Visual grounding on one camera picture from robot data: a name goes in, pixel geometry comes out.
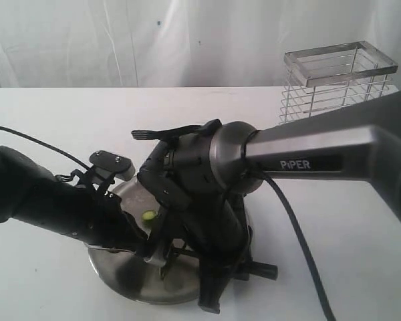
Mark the wire metal basket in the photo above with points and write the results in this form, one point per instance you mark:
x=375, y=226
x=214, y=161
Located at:
x=328, y=78

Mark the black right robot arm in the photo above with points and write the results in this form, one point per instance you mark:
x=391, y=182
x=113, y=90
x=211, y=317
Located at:
x=200, y=173

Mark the white backdrop curtain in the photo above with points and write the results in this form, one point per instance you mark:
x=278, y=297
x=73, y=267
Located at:
x=179, y=43

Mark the round cut cucumber slice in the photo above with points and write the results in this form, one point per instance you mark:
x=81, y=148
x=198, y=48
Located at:
x=148, y=217

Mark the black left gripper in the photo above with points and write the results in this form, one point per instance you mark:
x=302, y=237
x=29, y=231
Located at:
x=102, y=222

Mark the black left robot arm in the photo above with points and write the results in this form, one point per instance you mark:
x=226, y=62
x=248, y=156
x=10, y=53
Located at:
x=32, y=194

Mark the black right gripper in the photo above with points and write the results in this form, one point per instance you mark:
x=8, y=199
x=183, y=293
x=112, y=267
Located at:
x=214, y=226

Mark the round steel plate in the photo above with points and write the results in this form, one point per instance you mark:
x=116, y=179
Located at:
x=130, y=276

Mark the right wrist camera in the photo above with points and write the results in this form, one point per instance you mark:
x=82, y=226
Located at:
x=166, y=233

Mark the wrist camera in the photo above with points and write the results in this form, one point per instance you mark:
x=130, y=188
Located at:
x=105, y=168
x=166, y=233

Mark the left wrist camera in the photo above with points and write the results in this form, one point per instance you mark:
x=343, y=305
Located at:
x=105, y=168

